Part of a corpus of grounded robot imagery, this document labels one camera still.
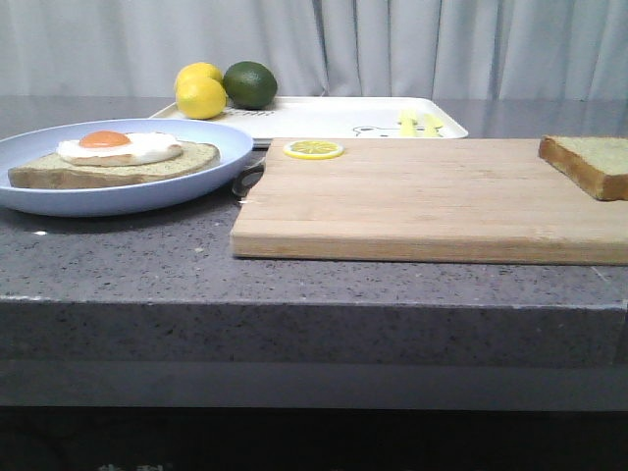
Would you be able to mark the light blue plate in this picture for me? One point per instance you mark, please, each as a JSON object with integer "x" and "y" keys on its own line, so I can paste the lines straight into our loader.
{"x": 234, "y": 146}

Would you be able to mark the fried egg toy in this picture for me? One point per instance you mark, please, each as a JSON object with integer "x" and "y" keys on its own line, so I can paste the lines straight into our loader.
{"x": 114, "y": 149}

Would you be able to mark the bread slice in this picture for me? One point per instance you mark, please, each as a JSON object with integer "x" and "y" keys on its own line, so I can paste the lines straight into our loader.
{"x": 53, "y": 172}
{"x": 597, "y": 164}

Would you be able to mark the white bear tray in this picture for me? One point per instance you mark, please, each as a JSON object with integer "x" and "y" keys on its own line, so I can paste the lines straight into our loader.
{"x": 337, "y": 117}

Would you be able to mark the lemon slice toy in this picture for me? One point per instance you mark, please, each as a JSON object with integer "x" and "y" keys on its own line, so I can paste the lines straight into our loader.
{"x": 313, "y": 149}

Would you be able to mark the wooden cutting board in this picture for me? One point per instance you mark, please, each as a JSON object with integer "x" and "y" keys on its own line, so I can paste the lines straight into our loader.
{"x": 427, "y": 200}

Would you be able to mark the yellow plastic fork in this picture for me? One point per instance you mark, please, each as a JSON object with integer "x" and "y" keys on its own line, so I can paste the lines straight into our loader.
{"x": 407, "y": 120}

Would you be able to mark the yellow plastic knife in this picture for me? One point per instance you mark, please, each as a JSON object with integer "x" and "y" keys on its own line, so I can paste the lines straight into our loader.
{"x": 432, "y": 125}

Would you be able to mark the green lime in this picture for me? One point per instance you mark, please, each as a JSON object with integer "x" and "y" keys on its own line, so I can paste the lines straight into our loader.
{"x": 250, "y": 85}

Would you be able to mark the front yellow lemon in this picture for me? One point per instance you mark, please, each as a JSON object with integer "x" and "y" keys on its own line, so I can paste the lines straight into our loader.
{"x": 201, "y": 98}

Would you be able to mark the yellow lemon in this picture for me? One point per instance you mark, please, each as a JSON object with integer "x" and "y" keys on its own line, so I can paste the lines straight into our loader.
{"x": 198, "y": 70}
{"x": 201, "y": 98}

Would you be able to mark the rear yellow lemon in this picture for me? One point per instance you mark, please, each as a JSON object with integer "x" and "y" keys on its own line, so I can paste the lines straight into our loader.
{"x": 198, "y": 70}

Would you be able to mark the white curtain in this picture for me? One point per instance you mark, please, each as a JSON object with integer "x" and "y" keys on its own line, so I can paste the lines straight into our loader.
{"x": 437, "y": 49}

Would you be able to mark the metal board handle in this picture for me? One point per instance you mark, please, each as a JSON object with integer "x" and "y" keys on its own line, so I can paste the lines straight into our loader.
{"x": 247, "y": 179}

